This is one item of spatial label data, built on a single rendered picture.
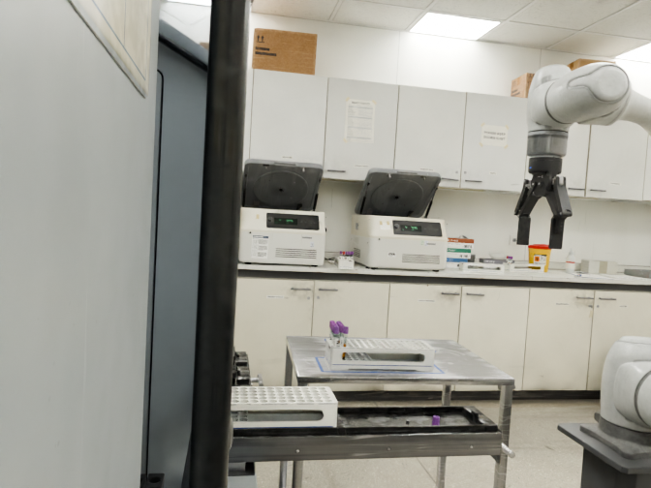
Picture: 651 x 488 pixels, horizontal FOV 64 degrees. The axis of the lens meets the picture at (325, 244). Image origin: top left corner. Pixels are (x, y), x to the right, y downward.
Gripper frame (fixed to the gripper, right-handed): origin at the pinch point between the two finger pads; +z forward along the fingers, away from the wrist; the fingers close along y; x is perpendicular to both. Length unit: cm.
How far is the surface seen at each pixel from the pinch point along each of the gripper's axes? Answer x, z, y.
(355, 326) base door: -13, 69, 219
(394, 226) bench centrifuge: -36, 1, 222
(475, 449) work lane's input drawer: 21, 43, -17
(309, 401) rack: 56, 35, -13
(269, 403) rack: 64, 34, -15
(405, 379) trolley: 25.3, 38.9, 15.7
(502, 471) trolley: -5, 64, 15
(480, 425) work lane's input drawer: 19.8, 38.7, -15.6
